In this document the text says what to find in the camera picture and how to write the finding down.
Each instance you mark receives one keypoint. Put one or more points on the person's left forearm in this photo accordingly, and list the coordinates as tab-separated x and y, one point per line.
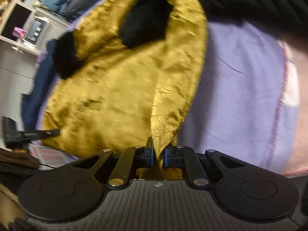
16	160

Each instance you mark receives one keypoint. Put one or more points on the pink box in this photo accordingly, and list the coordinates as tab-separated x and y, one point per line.
20	31

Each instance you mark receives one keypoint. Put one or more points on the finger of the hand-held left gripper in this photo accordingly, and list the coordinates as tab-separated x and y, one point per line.
26	136

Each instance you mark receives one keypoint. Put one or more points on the grey blanket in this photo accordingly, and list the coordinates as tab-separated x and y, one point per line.
81	4

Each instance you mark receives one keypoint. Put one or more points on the black ribbed garment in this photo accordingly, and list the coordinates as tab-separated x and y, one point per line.
252	0

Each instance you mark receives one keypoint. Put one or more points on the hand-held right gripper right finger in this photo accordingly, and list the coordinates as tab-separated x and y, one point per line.
168	158

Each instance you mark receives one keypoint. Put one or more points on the pink quilted blanket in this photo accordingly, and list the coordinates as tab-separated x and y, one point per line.
300	101

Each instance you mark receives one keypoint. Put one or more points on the white shelf cabinet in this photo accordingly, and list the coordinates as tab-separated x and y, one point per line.
28	49

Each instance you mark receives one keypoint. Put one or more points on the golden coat with black fur cuffs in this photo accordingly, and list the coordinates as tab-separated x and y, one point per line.
115	89

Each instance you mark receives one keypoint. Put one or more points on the navy blue garment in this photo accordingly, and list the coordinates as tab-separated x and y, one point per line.
41	77

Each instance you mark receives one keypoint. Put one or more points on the printed floor mat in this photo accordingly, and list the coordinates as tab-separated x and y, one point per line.
53	156

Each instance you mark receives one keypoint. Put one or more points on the white appliance with knobs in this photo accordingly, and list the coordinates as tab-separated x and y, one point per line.
36	30

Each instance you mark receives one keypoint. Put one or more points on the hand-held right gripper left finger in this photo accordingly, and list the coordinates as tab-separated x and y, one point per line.
148	157

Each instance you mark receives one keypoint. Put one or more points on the purple floral bedsheet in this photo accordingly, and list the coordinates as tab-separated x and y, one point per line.
240	89

